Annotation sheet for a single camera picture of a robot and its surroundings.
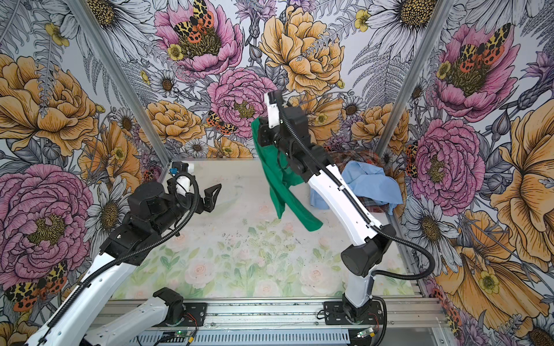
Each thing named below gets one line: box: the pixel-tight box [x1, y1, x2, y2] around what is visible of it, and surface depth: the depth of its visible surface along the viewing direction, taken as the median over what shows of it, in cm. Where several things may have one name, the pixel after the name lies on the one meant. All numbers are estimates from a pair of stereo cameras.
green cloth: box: [251, 116, 324, 232], surface depth 75 cm
